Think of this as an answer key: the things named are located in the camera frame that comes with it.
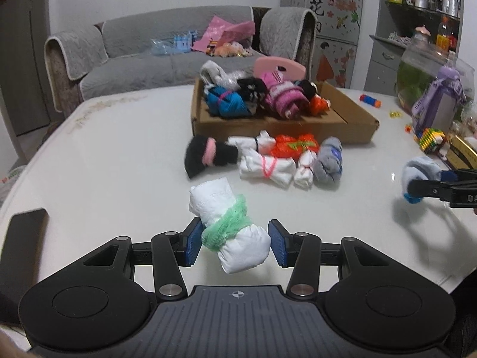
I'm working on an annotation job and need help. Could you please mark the pink toy figure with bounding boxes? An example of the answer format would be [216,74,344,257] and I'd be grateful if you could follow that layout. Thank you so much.
[414,24,432,45]

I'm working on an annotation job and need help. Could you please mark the blue orange toy block strip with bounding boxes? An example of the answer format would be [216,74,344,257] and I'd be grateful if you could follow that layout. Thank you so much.
[359,94,383,109]

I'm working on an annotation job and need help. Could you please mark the orange sock bundle green band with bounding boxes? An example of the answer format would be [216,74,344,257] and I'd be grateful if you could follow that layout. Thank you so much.
[275,133,320,158]

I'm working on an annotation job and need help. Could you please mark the clear blue plastic bag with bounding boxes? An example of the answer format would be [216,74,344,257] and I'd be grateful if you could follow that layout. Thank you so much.
[150,37,177,56]

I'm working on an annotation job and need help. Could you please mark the pink plastic child chair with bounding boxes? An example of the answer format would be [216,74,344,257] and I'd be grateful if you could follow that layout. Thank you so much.
[254,56,307,83]

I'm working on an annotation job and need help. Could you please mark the pink plastic bag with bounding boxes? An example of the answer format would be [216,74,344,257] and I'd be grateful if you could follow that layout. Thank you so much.
[192,16,257,53]

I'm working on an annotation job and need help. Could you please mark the white sock bundle black band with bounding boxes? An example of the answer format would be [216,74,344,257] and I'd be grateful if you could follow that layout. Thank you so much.
[228,131,277,154]

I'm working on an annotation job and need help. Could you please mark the white glossy desktop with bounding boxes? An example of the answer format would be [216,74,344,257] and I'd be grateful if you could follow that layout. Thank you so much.
[0,84,477,306]

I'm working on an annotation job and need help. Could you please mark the black sock bundle pink band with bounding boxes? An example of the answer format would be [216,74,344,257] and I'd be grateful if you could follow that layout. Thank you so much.
[185,136,240,179]

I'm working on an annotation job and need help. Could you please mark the grey refrigerator with flower stickers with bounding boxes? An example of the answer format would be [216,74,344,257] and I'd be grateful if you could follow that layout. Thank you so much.
[280,0,365,89]

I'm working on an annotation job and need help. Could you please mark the white sock bundle green scrunchie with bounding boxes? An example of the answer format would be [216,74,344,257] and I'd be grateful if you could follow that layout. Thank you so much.
[189,178,271,274]

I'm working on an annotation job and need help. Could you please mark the grey room door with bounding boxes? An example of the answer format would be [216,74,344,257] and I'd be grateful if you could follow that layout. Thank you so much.
[0,0,51,137]

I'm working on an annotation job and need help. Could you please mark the blue sock bundle pink band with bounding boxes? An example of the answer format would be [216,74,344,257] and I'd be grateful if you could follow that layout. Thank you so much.
[204,87,255,118]

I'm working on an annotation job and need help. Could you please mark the grey sock bundle blue print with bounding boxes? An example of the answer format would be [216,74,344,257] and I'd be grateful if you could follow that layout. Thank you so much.
[313,137,344,187]

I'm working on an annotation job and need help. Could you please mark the grey cabinet with shelves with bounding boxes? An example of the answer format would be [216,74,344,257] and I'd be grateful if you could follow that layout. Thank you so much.
[363,0,477,95]

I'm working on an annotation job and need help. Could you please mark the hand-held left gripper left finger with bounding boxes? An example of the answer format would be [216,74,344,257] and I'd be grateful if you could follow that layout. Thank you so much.
[83,216,205,301]

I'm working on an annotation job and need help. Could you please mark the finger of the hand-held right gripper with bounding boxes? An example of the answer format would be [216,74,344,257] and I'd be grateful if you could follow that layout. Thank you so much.
[407,179,477,199]
[440,169,477,183]

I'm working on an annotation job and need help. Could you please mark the orange plush toy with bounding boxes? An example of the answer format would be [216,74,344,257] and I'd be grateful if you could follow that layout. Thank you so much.
[210,41,254,59]

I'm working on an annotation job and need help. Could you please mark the small white sock red band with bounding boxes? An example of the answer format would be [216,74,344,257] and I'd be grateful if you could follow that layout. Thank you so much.
[294,151,318,189]

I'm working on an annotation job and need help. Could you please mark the orange drink bottle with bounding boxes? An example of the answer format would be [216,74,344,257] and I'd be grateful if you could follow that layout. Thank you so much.
[436,17,457,51]

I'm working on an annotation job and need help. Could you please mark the black sock white pattern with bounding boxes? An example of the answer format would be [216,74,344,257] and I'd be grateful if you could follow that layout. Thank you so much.
[236,78,267,102]

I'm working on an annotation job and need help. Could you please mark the grey covered sofa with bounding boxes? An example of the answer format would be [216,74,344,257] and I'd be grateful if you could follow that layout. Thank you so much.
[44,5,318,112]

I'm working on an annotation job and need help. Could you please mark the black smartphone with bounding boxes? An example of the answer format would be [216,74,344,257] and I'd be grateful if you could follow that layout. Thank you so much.
[0,208,50,303]

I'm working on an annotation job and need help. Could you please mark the blue toy castle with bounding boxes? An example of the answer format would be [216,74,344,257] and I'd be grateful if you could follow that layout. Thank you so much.
[172,30,198,53]

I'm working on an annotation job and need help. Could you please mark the pink fuzzy dotted sock pair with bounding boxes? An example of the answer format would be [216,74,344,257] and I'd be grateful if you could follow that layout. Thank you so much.
[261,72,311,121]

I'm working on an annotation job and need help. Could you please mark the blue white grey sock bundle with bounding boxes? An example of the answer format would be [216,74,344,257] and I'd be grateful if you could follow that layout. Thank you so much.
[400,157,445,206]

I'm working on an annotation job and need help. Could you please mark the large clear jar green contents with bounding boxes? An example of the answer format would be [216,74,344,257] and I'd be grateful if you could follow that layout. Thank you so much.
[395,39,477,112]

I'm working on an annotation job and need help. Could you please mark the black and gold box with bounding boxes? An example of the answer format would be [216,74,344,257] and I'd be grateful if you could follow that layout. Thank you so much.
[446,133,477,174]

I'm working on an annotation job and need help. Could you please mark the multicoloured block toy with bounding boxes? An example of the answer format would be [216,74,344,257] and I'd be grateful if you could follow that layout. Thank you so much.
[420,128,448,156]

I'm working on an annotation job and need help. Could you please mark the shallow cardboard box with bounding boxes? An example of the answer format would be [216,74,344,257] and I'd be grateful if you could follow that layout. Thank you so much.
[191,76,380,145]

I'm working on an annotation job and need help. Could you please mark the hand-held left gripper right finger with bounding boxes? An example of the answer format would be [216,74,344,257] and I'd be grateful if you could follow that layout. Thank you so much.
[267,219,392,301]

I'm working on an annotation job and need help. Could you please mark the white sock bundle pink band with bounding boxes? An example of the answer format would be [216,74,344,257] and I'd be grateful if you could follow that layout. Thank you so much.
[239,153,296,189]

